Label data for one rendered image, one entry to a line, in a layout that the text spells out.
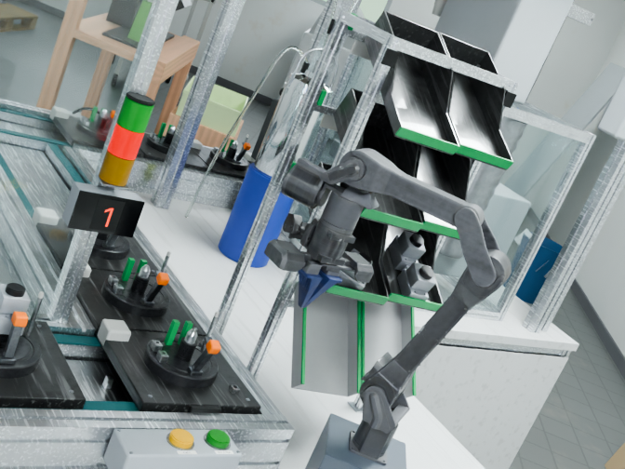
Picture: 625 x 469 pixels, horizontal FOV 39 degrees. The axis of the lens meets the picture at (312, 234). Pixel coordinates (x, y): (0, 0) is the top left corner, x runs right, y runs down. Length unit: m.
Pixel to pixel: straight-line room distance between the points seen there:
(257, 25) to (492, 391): 7.29
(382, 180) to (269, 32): 8.59
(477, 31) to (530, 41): 0.16
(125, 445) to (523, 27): 1.75
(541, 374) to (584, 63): 7.08
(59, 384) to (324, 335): 0.55
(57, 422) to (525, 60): 1.81
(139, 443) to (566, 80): 8.91
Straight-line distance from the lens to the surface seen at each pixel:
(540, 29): 2.75
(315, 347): 1.77
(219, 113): 5.33
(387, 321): 1.91
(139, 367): 1.64
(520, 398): 3.26
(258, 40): 9.94
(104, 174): 1.56
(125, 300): 1.81
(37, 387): 1.49
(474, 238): 1.33
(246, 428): 1.60
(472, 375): 3.01
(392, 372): 1.41
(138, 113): 1.53
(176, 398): 1.59
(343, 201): 1.38
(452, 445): 2.12
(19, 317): 1.45
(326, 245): 1.40
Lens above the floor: 1.75
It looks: 17 degrees down
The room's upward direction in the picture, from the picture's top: 23 degrees clockwise
